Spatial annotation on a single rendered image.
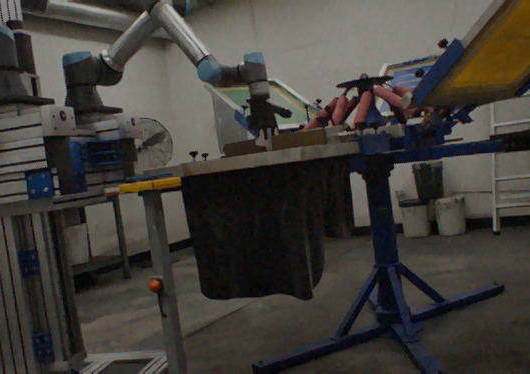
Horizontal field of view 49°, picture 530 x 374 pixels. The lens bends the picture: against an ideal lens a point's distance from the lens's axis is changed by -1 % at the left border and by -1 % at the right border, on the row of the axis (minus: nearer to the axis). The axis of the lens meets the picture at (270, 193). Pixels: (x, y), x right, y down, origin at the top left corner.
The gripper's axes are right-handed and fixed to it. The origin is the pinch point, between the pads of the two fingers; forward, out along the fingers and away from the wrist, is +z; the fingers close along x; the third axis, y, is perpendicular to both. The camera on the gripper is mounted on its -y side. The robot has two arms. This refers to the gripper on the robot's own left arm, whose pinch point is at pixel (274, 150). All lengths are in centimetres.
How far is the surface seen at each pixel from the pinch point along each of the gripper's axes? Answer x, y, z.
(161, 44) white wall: -434, 374, -180
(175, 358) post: 55, 14, 57
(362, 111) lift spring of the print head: -79, -7, -13
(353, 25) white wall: -437, 114, -136
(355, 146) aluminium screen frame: -7.7, -27.6, 3.7
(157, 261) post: 55, 15, 28
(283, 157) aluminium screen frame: 36.0, -22.0, 4.1
